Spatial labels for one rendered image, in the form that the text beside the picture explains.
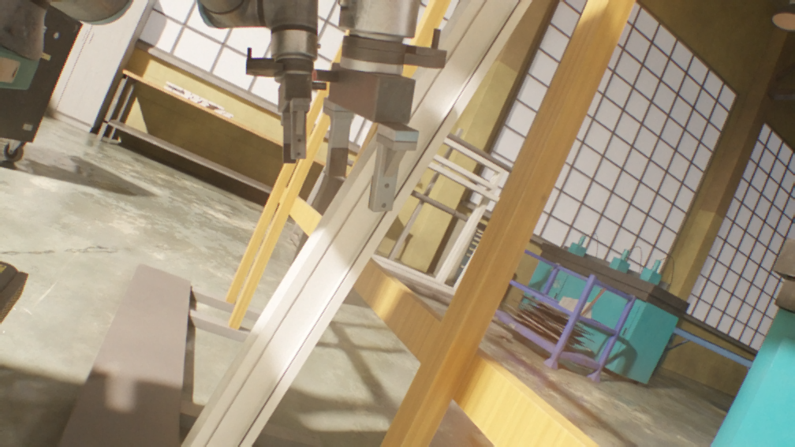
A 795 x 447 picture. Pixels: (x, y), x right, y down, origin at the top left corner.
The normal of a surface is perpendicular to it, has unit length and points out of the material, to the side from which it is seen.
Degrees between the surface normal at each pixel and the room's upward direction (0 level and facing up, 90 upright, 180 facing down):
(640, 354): 90
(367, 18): 110
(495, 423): 90
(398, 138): 97
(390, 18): 101
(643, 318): 90
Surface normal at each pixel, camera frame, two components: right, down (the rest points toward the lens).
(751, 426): -0.85, -0.37
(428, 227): 0.33, 0.20
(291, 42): 0.07, 0.07
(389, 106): 0.47, 0.38
